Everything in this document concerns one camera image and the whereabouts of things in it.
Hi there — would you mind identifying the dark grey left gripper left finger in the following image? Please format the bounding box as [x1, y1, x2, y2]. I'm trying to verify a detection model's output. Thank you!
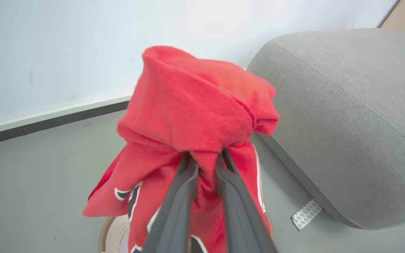
[142, 153, 199, 253]

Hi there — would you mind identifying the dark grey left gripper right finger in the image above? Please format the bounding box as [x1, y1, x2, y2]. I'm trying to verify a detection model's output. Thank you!
[216, 148, 278, 253]

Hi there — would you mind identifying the red basketball jersey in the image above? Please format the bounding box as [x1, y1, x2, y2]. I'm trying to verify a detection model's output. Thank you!
[82, 46, 280, 253]

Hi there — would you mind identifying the white laundry basket brown rim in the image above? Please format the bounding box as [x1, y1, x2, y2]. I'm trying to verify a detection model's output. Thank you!
[98, 215, 274, 253]

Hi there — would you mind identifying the white patterned sofa tag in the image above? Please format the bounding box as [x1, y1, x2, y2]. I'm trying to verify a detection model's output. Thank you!
[290, 199, 323, 231]

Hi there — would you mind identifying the grey fabric sofa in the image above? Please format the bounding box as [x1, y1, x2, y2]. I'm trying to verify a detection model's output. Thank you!
[246, 28, 405, 231]

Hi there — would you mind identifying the white and black baseboard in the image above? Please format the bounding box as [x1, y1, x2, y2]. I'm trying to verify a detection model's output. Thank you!
[0, 96, 133, 149]

